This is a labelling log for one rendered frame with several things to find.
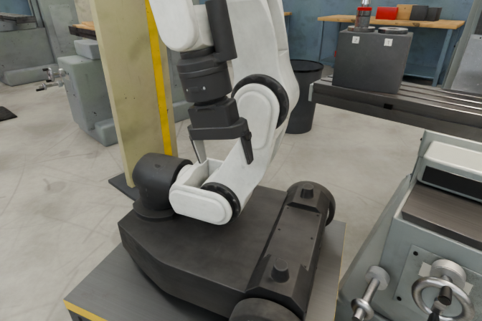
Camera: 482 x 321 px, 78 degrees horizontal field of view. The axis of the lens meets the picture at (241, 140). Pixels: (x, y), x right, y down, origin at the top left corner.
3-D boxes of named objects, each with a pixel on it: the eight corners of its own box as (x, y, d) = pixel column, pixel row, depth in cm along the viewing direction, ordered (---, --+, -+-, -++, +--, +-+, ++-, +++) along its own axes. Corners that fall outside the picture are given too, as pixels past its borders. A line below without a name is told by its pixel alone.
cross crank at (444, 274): (461, 351, 62) (482, 315, 57) (400, 315, 69) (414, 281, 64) (470, 296, 73) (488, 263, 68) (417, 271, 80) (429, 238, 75)
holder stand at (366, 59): (397, 94, 100) (412, 31, 91) (331, 85, 110) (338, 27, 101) (400, 86, 109) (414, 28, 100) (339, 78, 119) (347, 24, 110)
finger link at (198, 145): (208, 157, 64) (201, 131, 61) (200, 165, 61) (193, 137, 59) (201, 157, 64) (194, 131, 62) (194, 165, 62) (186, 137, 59)
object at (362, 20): (370, 27, 101) (374, 11, 98) (356, 27, 101) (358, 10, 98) (366, 26, 105) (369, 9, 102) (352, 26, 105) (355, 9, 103)
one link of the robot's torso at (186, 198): (169, 216, 94) (165, 181, 88) (201, 182, 110) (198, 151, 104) (229, 234, 87) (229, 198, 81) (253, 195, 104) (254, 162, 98)
